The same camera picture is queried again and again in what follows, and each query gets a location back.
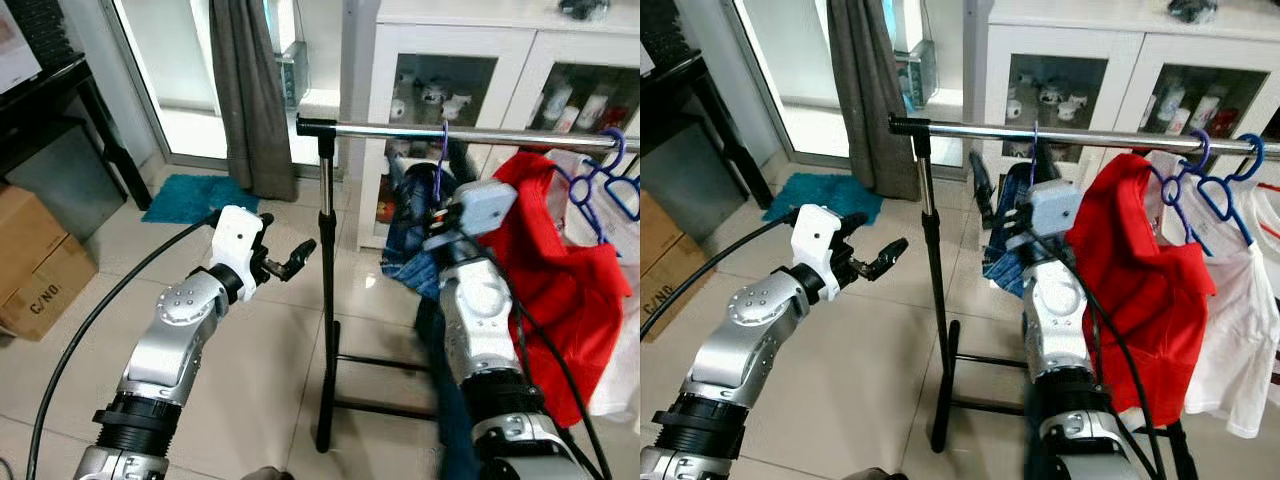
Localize blue denim jeans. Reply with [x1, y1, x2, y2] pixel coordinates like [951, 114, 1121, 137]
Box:
[380, 140, 481, 480]

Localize blue plastic hanger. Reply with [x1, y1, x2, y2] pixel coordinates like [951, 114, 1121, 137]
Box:
[1195, 133, 1266, 246]
[590, 150, 641, 223]

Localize teal floor mat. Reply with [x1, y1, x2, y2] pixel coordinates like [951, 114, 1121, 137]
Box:
[140, 175, 261, 226]
[762, 172, 871, 223]

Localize metal clothes rack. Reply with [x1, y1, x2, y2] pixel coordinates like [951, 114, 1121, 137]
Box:
[297, 115, 641, 453]
[888, 113, 1280, 480]

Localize grey curtain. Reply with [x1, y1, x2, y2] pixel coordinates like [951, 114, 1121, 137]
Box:
[825, 0, 916, 201]
[208, 0, 298, 201]

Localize red garment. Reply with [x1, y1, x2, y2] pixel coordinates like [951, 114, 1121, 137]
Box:
[1065, 152, 1218, 429]
[478, 152, 633, 429]

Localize grey metal box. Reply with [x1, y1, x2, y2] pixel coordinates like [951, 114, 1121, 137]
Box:
[895, 40, 939, 109]
[280, 40, 311, 109]

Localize white bottle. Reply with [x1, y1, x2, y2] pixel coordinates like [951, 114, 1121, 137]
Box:
[578, 92, 611, 131]
[1190, 92, 1223, 133]
[540, 85, 573, 131]
[1155, 85, 1186, 131]

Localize grey panel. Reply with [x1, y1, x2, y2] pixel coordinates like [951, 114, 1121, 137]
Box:
[640, 125, 746, 216]
[5, 125, 126, 241]

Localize cardboard box printed C/NO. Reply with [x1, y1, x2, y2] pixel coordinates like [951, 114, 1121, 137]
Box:
[0, 235, 98, 341]
[640, 240, 706, 341]

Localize white glass-door cabinet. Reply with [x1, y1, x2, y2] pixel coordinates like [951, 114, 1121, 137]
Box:
[965, 0, 1280, 201]
[355, 0, 641, 251]

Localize black desk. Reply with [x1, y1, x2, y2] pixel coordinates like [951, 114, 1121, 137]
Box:
[640, 55, 746, 191]
[0, 55, 153, 211]

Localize white t-shirt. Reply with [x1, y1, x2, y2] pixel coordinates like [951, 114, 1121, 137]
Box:
[1145, 150, 1280, 439]
[545, 148, 641, 419]

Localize white printed carton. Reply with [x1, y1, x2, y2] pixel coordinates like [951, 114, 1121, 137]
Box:
[0, 0, 43, 96]

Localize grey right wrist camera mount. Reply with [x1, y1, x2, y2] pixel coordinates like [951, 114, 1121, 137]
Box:
[1025, 180, 1083, 241]
[445, 180, 518, 241]

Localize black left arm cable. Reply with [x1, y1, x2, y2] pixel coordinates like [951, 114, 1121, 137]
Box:
[25, 212, 223, 480]
[640, 212, 806, 341]

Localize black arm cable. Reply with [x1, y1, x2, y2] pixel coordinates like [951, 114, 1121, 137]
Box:
[455, 230, 613, 480]
[640, 212, 806, 341]
[25, 212, 223, 480]
[1030, 230, 1166, 480]

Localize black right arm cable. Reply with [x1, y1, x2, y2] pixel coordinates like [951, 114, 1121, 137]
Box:
[455, 230, 613, 480]
[1030, 230, 1166, 480]

